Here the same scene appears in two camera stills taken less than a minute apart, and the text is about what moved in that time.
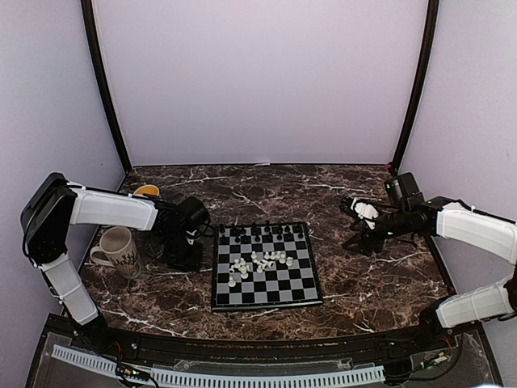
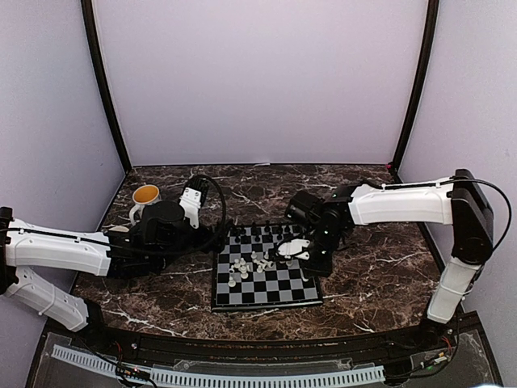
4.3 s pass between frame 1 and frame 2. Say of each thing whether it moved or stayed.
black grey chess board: stayed
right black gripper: moved
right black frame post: stayed
